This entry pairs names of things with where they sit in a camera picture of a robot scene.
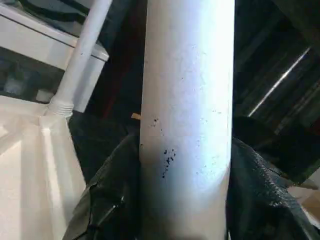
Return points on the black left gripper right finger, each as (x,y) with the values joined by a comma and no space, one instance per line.
(265,210)

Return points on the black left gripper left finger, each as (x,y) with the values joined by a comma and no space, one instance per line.
(112,200)

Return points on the white plastic table top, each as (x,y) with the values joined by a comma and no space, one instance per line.
(35,175)

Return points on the white glass-door cabinet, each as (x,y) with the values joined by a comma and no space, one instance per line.
(30,45)

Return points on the white plastic table leg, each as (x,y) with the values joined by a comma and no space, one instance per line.
(80,55)
(187,100)

